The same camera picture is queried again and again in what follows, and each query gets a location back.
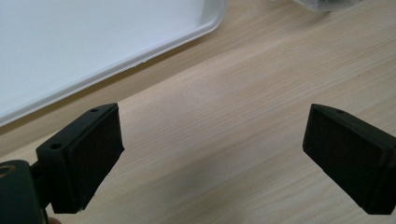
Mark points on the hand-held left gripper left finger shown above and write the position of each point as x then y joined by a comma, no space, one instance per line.
84,155

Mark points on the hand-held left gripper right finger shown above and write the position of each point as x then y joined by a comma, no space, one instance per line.
351,158

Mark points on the white plastic bin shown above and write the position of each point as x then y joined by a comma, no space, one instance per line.
77,40

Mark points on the clear plastic bag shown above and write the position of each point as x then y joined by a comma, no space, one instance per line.
314,4

